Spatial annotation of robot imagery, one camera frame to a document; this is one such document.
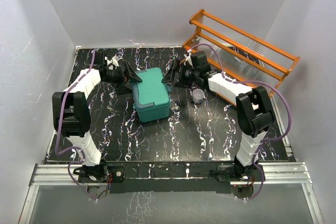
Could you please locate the aluminium frame rail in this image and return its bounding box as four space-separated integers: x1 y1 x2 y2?
19 162 323 223

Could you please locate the green medicine kit box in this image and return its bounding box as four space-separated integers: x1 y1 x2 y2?
132 68 170 123

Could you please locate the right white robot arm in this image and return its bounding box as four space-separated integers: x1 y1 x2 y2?
162 51 275 180

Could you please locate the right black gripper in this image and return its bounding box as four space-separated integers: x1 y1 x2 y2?
162 60 199 89

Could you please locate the clear round plastic jar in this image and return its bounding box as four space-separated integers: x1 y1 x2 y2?
192 89 204 104

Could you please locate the orange wooden shelf rack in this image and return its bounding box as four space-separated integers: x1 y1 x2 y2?
183 9 300 88

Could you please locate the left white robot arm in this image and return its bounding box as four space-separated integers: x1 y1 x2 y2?
52 49 142 182

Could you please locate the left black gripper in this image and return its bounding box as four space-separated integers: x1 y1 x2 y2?
102 61 142 95

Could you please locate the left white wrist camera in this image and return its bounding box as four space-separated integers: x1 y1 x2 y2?
105 56 120 70

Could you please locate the black front base bar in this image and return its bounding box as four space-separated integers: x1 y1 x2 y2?
73 161 265 194

